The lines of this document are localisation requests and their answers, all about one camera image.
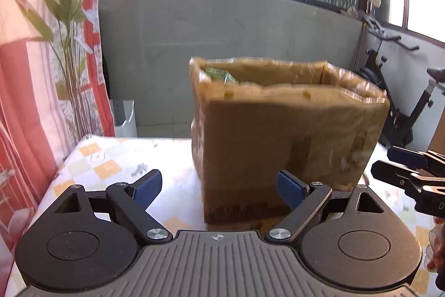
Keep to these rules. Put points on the brown cardboard box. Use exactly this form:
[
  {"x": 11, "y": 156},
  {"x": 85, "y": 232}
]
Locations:
[{"x": 278, "y": 137}]

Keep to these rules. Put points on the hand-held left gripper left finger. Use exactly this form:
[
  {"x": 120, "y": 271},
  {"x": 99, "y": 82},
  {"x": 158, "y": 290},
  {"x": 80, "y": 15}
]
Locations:
[{"x": 149, "y": 189}]

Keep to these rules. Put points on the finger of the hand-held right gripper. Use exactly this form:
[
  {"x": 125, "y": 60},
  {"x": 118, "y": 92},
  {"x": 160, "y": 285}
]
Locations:
[
  {"x": 393, "y": 175},
  {"x": 405, "y": 155}
]

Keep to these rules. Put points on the person's right hand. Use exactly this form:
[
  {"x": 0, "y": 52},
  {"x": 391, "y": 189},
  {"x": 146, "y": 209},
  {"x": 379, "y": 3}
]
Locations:
[{"x": 437, "y": 248}]

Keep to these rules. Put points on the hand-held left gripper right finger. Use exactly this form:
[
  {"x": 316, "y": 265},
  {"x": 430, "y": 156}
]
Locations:
[{"x": 290, "y": 189}]

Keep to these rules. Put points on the green snack bag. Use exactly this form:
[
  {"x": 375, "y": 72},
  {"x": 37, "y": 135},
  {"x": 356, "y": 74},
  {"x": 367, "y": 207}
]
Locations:
[{"x": 217, "y": 74}]

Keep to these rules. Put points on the white plastic bin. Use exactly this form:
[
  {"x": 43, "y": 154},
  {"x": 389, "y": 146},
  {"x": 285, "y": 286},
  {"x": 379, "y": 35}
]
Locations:
[{"x": 125, "y": 116}]

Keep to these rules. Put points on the black exercise bike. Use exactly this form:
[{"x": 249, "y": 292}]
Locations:
[{"x": 399, "y": 123}]

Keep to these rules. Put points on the printed backdrop cloth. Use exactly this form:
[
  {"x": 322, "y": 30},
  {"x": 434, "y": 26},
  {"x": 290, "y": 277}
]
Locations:
[{"x": 21, "y": 91}]

